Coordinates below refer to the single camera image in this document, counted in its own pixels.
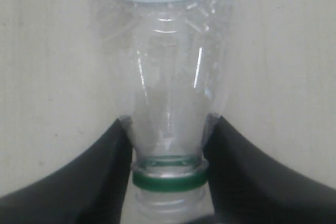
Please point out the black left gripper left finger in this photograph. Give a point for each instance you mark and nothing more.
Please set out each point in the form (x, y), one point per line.
(89, 189)

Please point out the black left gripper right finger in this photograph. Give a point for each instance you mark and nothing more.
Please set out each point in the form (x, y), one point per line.
(249, 186)

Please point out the clear plastic bottle green label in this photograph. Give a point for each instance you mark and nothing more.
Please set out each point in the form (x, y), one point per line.
(167, 61)

